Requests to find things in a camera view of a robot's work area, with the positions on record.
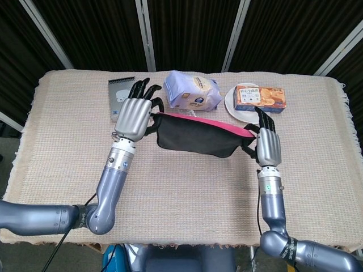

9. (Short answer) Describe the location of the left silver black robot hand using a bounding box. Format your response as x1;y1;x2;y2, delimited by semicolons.
113;76;165;142

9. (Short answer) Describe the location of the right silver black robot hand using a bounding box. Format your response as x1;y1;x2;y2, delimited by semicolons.
243;106;282;168

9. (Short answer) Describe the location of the pink and black cloth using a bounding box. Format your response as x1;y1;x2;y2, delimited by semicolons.
153;112;258;159

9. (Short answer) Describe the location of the silver earbuds box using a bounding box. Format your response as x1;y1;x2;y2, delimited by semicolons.
107;76;137;123

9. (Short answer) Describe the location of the white plate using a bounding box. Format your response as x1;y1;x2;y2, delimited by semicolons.
224;82;270;125

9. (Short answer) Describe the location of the blue orange cookie box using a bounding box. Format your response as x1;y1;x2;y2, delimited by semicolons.
233;85;286;114

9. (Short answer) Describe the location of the lavender snack bag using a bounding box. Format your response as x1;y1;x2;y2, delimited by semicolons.
162;70;223;112

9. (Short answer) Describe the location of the metal table leg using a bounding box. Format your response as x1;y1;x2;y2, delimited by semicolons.
248;245;258;272

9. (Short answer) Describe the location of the dark blue robot torso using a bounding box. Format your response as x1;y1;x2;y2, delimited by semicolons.
124;243;236;272

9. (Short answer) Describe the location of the bright blue base part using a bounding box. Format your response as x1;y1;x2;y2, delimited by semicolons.
102;245;125;272

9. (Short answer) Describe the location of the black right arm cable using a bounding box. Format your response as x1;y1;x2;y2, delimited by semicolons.
256;169;263;236

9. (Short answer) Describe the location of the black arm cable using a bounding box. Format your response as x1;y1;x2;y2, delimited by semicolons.
42;192;99;272
256;169;263;236

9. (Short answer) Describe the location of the white screen frame post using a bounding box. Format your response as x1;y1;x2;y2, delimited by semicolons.
135;0;157;72
313;19;363;77
19;0;74;70
0;111;23;133
221;0;251;72

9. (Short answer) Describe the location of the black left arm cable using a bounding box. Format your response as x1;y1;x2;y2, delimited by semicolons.
42;192;99;272

